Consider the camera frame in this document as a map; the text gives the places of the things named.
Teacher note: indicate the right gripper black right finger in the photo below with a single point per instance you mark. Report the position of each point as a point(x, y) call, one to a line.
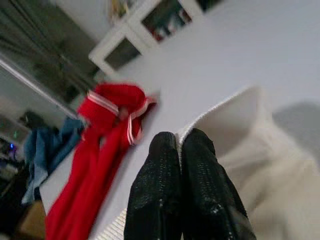
point(207, 187)

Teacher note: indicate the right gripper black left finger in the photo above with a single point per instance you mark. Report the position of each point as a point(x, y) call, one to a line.
point(155, 187)

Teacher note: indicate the cream white polo shirt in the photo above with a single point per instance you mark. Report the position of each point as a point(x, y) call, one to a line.
point(262, 162)

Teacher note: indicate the blue denim garment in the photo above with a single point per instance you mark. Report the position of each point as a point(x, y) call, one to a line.
point(42, 150)

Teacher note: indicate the red polo shirt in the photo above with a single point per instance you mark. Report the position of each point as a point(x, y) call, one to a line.
point(82, 187)

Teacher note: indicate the brown cardboard box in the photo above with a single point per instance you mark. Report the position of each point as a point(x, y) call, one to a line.
point(32, 222)

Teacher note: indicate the white glass-door cabinet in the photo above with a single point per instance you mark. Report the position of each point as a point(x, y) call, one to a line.
point(140, 32)

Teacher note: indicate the grey curtain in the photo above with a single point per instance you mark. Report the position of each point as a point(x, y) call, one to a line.
point(37, 37)

